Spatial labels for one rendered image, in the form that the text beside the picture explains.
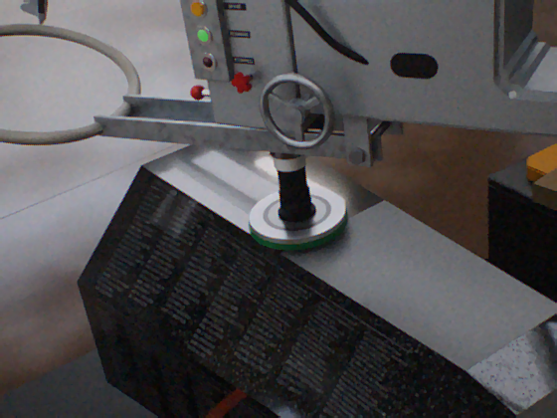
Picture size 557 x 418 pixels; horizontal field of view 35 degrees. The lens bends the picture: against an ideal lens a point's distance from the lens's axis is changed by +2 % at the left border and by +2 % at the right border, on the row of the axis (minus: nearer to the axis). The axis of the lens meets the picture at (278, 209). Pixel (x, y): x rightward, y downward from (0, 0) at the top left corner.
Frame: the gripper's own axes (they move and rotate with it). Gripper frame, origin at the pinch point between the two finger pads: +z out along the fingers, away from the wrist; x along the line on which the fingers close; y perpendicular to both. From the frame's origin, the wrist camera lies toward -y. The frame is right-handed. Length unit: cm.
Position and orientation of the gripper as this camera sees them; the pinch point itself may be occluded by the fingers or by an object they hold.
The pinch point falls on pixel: (44, 19)
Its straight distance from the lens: 236.8
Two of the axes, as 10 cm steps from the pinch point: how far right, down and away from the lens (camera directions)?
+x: 0.3, 6.7, -7.4
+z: -2.1, 7.3, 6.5
